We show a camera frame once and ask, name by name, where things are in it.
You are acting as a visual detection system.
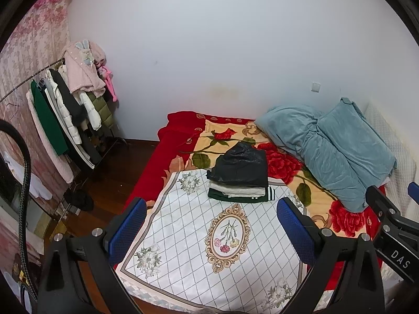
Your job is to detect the black slippers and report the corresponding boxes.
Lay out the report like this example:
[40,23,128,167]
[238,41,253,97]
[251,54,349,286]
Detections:
[63,189,95,212]

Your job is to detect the white diamond-pattern sheet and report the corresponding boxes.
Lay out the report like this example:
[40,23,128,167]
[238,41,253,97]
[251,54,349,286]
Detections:
[114,169,332,314]

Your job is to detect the olive puffer jacket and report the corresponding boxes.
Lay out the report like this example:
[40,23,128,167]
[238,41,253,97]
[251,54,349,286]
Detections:
[92,91,114,132]

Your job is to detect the light grey garment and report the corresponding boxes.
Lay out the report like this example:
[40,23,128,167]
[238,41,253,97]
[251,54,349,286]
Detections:
[208,181,267,199]

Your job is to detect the light pink knit coat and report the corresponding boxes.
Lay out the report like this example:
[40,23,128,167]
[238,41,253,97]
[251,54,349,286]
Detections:
[26,90,75,184]

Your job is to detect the black jacket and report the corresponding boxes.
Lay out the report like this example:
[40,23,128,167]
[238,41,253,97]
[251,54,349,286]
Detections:
[206,142,269,188]

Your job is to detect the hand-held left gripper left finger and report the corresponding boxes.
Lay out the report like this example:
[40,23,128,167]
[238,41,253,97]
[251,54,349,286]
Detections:
[36,197,148,314]

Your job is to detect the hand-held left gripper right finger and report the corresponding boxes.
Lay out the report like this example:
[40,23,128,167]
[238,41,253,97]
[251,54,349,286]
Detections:
[277,198,383,314]

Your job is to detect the white hanging garment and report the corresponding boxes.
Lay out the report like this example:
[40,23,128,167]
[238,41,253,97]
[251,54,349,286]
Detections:
[3,150,53,201]

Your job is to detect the pink fleece jacket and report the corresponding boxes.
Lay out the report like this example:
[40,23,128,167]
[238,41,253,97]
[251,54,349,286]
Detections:
[63,39,107,96]

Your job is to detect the white quilted headboard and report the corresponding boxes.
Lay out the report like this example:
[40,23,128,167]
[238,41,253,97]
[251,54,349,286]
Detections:
[363,101,419,225]

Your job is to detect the black cable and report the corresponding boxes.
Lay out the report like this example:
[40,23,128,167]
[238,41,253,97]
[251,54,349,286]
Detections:
[0,119,40,303]

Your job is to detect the red floral blanket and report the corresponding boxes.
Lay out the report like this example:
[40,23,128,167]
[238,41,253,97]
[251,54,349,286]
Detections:
[137,111,393,301]

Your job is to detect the black coat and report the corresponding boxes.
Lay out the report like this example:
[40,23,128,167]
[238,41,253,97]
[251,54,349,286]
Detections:
[50,68,90,128]

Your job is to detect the black garment with white stripes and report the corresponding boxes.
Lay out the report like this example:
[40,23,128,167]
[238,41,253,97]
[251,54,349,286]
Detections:
[65,130,103,171]

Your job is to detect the pink plush toy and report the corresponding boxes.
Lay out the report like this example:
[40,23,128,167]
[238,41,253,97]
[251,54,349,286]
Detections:
[97,66,118,103]

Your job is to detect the green coat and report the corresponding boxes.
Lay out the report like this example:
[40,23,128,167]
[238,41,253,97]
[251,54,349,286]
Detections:
[30,80,69,156]

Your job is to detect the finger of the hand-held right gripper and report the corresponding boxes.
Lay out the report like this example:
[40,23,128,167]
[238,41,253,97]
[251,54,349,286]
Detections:
[364,185,404,227]
[407,183,419,205]

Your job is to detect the metal clothes rack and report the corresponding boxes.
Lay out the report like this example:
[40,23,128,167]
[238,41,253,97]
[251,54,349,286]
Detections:
[0,57,129,216]

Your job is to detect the pink floral curtain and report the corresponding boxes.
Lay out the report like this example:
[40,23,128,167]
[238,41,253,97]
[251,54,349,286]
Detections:
[0,0,74,203]

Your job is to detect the green garment with white stripes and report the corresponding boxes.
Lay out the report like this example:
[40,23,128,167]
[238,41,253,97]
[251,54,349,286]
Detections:
[208,185,289,203]

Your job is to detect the teal quilt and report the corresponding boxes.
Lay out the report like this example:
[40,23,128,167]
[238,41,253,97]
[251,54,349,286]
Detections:
[254,97,398,213]

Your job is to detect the white puffer jacket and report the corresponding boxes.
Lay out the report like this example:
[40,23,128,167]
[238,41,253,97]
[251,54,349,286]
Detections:
[44,69,82,145]

